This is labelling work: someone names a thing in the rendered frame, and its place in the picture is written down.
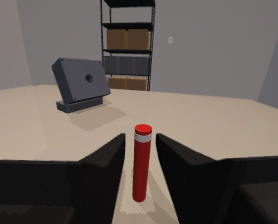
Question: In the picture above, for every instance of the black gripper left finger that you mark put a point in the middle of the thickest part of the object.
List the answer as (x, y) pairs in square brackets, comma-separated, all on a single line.
[(89, 185)]

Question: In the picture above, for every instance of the grey square panel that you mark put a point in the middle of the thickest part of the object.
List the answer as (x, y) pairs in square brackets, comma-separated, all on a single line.
[(82, 83)]

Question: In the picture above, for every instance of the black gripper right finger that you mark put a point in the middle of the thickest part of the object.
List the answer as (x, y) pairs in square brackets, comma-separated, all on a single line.
[(200, 187)]

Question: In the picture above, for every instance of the red peg with white band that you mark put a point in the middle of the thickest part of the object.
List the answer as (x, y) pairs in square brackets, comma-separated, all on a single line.
[(142, 145)]

